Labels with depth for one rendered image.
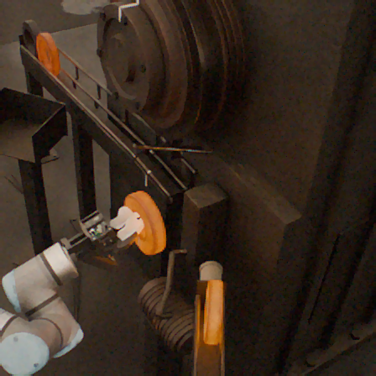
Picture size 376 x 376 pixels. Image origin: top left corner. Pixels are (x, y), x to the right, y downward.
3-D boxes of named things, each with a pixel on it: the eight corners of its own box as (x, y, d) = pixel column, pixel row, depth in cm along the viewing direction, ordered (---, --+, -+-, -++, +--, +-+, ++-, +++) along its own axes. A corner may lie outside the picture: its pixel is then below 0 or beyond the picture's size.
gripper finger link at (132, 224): (149, 210, 135) (115, 231, 133) (155, 224, 139) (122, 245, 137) (143, 201, 137) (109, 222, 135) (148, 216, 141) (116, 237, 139)
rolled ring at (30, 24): (33, 26, 235) (40, 24, 236) (18, 17, 248) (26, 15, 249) (39, 68, 245) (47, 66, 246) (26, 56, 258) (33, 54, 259)
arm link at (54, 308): (42, 368, 126) (12, 321, 126) (62, 349, 137) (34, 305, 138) (75, 349, 124) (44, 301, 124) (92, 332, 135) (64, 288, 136)
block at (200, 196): (209, 238, 176) (216, 177, 160) (224, 256, 171) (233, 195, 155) (178, 252, 171) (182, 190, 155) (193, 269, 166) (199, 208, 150)
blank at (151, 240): (134, 178, 143) (122, 182, 142) (167, 214, 133) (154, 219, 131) (136, 227, 153) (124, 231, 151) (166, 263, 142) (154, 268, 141)
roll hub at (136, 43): (113, 76, 163) (111, -17, 144) (164, 127, 146) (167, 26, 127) (95, 81, 161) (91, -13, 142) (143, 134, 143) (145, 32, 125)
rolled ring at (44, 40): (54, 85, 233) (62, 82, 235) (49, 43, 222) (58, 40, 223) (39, 68, 246) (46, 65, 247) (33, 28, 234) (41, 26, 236)
